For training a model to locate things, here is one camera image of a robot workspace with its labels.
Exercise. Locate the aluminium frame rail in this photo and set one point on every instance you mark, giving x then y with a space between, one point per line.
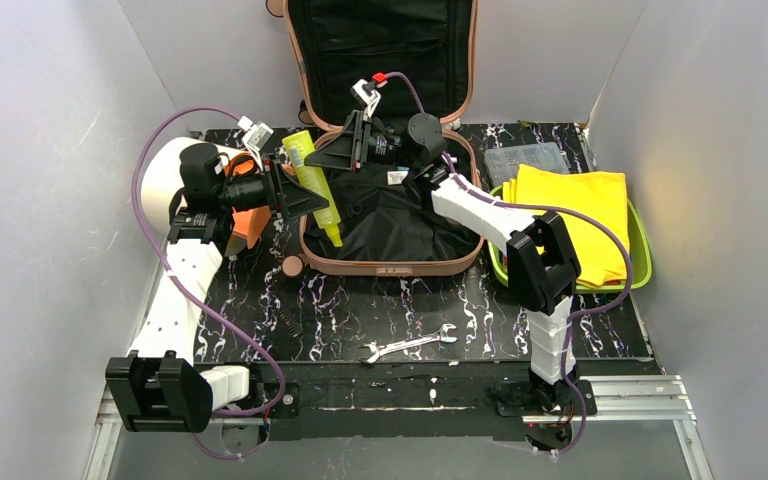
155 386

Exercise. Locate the cream cylindrical drum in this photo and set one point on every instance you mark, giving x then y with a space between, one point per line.
162 180

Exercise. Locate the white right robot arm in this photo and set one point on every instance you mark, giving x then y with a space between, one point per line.
542 263

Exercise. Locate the green plastic tray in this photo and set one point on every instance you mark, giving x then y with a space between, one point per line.
639 251

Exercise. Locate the silver open-end wrench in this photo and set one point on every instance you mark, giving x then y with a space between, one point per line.
442 335

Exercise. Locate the black spring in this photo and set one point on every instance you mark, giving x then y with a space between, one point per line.
292 325

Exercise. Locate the clear plastic screw box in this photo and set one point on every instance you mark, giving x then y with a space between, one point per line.
502 164

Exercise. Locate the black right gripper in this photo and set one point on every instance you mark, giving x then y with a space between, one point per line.
359 142

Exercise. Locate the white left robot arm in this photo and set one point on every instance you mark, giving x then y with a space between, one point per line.
173 255

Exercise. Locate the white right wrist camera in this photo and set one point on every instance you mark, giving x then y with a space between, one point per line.
366 92

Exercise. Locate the pink hard-shell suitcase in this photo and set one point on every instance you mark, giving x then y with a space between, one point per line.
426 49

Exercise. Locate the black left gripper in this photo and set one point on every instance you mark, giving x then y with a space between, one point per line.
275 191

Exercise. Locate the white toothpaste tube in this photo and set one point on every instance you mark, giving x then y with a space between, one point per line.
396 177

